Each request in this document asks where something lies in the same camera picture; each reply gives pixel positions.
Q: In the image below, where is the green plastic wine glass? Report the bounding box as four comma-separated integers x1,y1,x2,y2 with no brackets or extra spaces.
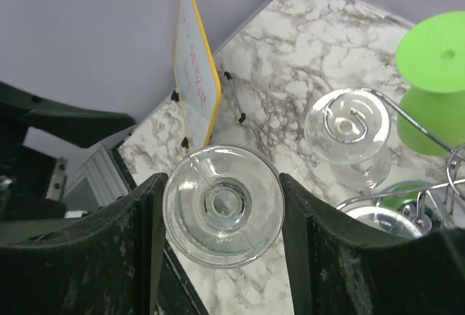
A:
377,10,465,207

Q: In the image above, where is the small whiteboard yellow frame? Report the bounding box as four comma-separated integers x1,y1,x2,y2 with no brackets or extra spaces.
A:
173,0,222,152

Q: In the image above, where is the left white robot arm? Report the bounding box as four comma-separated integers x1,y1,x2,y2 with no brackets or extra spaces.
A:
1,83,135,236

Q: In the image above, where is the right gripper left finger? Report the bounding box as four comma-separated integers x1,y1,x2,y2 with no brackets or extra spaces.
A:
0,172,169,315

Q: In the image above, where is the clear wine glass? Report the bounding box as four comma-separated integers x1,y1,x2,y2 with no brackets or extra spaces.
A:
163,145,285,269

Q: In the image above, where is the clear glass hanging on rack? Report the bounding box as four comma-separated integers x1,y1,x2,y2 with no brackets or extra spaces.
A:
304,89,392,190

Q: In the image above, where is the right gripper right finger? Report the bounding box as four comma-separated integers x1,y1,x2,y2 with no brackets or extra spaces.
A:
279,173,464,314

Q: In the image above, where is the chrome wine glass rack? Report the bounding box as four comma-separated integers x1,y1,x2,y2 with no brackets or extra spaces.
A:
337,88,464,238

